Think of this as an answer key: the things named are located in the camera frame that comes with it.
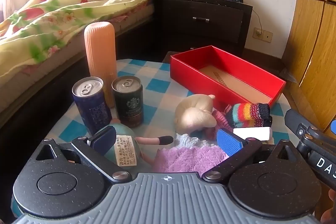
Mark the pig plush doll teal shirt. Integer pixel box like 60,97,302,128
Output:
101,119,174,170

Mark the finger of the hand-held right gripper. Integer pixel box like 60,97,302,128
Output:
285,108,326,139

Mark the pink knitted sock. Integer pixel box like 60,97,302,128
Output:
207,109,234,139

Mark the light blue knitted cloth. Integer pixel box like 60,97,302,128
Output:
175,133,219,148

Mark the wall power socket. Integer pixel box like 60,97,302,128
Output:
252,28,273,43

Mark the white sponge block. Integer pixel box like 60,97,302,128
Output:
233,126,271,142

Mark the blue drink can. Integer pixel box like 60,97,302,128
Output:
72,76,113,136

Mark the mattress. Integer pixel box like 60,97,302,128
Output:
0,4,155,114

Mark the dark green coffee can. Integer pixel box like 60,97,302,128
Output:
112,76,144,128

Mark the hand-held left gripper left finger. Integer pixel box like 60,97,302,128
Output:
35,126,133,184

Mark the red cardboard box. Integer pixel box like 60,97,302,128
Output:
170,45,286,111

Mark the dark wooden nightstand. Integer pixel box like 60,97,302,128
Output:
154,0,254,56

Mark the orange ribbed tube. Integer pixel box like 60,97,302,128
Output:
84,21,118,109

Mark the blue white checkered tablecloth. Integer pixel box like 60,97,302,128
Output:
45,57,292,174

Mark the wooden wardrobe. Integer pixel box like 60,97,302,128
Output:
282,0,336,132

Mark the rainbow striped sock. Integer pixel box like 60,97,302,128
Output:
224,103,273,130

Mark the purple fluffy towel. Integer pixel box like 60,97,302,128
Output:
152,147,230,172

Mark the beige plush toy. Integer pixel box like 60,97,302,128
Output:
174,94,217,134

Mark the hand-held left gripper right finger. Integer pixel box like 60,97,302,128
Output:
202,128,298,184

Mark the floral quilt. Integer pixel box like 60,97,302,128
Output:
0,0,171,75

